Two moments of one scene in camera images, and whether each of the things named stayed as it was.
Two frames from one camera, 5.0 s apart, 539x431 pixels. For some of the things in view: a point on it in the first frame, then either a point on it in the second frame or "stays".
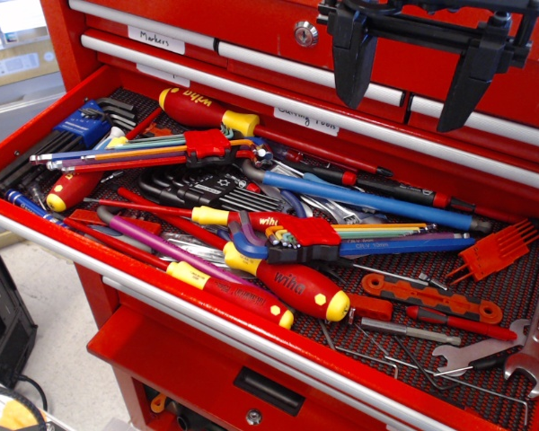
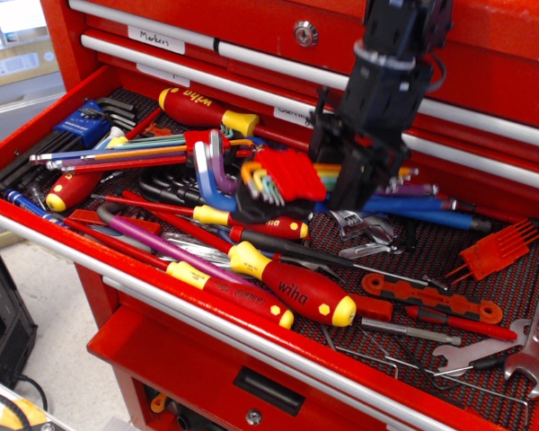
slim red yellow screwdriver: x=215 y=289 stays
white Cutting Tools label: x=310 y=121 stays
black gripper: x=479 y=28 to x=393 y=54
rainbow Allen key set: x=287 y=237 to x=281 y=175
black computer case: x=9 y=329 stays
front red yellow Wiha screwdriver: x=290 y=285 stays
